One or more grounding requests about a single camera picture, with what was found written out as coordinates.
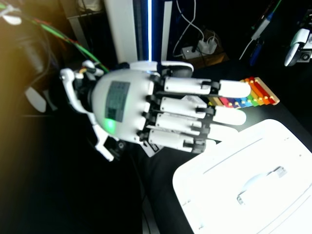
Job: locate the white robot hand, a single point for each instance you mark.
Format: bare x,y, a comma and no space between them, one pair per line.
301,36
126,104

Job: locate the rainbow wooden xylophone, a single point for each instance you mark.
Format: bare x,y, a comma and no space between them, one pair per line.
258,95

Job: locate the white plastic storage box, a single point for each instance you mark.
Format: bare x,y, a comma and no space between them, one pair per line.
231,207

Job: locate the white pillar with blue light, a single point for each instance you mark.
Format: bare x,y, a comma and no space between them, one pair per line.
124,29

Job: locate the black table cloth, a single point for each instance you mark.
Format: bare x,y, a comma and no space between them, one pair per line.
165,175

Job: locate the white power strip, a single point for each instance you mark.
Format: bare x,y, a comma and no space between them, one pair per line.
190,52

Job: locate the brown board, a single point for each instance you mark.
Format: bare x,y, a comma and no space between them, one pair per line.
214,58

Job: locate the white charger plug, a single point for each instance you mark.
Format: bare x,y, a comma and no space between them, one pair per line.
207,46

